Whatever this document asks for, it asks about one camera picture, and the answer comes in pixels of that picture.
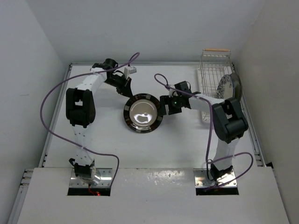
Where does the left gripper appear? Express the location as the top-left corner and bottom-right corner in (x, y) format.
(104, 74), (133, 98)

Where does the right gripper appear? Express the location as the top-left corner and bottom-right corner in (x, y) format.
(157, 95), (182, 116)

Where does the black rimmed patterned plate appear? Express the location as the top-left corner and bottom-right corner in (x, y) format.
(123, 93), (163, 133)

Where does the blue floral plate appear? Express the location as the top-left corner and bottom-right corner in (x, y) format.
(216, 75), (234, 99)

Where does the grey rimmed cream plate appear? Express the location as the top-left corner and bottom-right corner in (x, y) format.
(230, 72), (242, 102)

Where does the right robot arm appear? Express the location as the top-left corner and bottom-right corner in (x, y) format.
(159, 81), (249, 182)

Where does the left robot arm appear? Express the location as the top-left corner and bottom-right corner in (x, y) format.
(66, 58), (136, 184)

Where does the white drip tray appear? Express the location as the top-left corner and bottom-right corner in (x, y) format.
(195, 67), (225, 123)

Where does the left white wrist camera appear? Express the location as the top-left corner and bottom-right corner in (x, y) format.
(124, 66), (137, 77)

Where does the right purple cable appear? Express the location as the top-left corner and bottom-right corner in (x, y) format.
(154, 73), (254, 189)

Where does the purple cable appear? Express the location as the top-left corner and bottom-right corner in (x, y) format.
(154, 73), (254, 189)
(40, 52), (141, 186)

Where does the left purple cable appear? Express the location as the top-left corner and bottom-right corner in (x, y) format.
(40, 52), (141, 186)

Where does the white wire dish rack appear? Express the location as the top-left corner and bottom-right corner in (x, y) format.
(198, 48), (243, 102)

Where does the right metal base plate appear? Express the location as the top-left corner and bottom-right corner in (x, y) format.
(193, 168), (237, 188)

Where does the metal base plate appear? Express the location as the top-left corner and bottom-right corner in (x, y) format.
(193, 168), (237, 188)
(69, 168), (112, 188)

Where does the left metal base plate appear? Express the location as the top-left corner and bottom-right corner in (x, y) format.
(69, 168), (112, 188)

